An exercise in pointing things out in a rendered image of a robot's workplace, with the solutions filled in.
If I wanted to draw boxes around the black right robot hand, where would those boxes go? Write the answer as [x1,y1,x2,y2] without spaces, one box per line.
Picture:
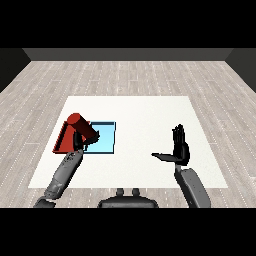
[151,123,191,167]

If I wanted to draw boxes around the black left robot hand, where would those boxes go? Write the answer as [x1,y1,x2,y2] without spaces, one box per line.
[73,130,101,153]

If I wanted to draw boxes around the red can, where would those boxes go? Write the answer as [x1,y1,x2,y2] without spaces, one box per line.
[66,112,100,141]

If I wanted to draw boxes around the red shallow open box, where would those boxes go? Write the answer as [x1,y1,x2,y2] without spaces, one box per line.
[52,121,92,155]

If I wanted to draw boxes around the light blue shallow open box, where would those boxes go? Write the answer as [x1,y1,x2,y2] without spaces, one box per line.
[83,121,117,155]

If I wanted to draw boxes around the dark grey robot body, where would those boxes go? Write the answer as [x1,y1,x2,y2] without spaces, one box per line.
[97,188,160,209]

